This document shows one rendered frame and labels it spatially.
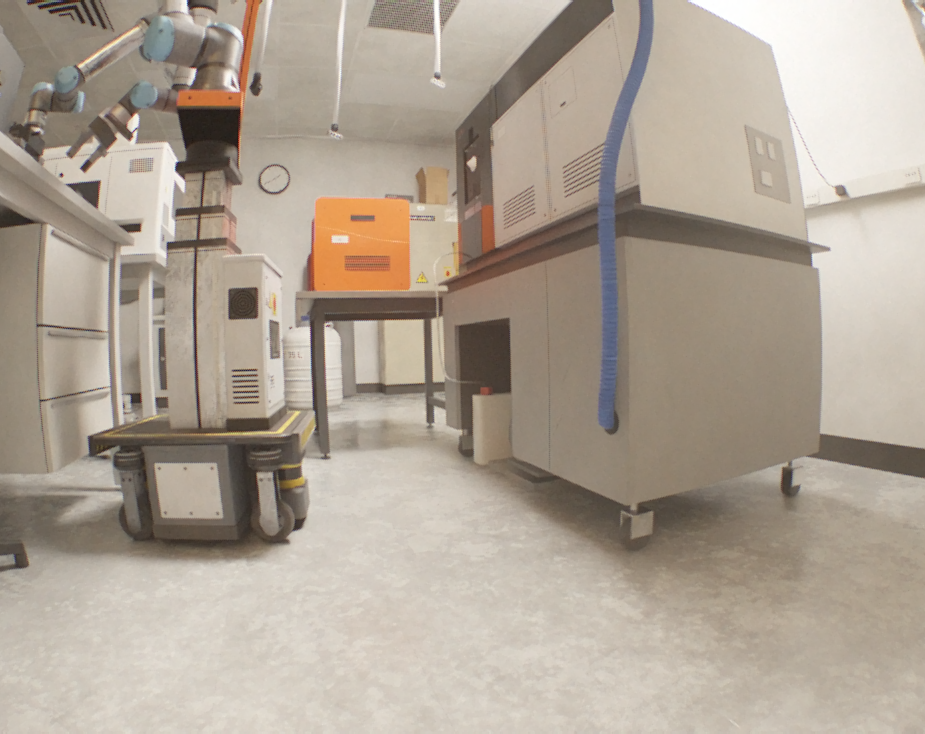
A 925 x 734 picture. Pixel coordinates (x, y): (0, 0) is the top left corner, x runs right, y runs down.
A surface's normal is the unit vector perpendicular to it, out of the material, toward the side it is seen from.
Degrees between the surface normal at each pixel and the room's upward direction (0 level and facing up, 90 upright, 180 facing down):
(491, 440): 90
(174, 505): 90
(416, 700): 0
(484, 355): 90
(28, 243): 90
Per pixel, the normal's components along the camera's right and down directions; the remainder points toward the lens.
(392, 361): 0.33, 0.03
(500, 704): -0.03, -1.00
